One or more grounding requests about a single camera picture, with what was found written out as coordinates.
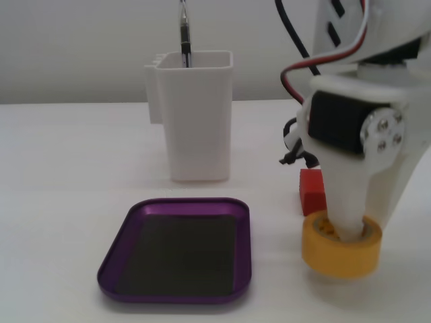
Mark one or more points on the purple metal tray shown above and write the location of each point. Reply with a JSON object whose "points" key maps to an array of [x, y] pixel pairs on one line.
{"points": [[182, 242]]}

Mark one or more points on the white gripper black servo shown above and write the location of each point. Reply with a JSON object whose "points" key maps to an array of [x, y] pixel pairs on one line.
{"points": [[335, 118]]}

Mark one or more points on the red block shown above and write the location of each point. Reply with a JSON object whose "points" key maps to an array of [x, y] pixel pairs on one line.
{"points": [[311, 198]]}

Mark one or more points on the white plastic box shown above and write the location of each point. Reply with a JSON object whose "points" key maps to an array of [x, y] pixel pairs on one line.
{"points": [[198, 134]]}

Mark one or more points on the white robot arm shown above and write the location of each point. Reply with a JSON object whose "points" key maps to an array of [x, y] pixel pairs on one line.
{"points": [[387, 33]]}

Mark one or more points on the black silver pen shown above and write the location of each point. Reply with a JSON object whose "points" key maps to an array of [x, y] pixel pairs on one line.
{"points": [[184, 33]]}

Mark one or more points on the yellow tape roll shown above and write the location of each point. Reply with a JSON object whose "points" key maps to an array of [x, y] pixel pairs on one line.
{"points": [[336, 259]]}

